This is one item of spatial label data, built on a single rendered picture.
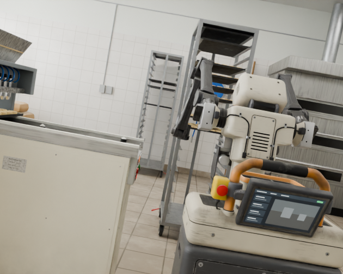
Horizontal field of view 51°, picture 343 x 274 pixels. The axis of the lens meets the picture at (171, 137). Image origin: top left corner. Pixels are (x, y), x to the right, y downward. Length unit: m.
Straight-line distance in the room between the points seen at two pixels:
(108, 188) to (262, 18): 4.92
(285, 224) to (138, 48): 5.15
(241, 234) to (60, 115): 5.37
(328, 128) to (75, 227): 4.11
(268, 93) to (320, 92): 3.70
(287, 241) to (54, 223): 1.09
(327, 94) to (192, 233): 4.29
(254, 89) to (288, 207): 0.59
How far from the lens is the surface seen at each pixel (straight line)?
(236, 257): 1.24
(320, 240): 1.29
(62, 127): 2.05
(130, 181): 1.76
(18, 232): 1.91
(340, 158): 5.40
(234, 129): 1.47
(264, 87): 1.58
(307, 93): 5.19
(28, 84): 2.30
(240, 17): 6.18
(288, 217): 1.19
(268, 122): 1.52
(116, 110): 6.07
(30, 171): 1.81
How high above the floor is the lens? 1.13
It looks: 5 degrees down
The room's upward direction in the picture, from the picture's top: 11 degrees clockwise
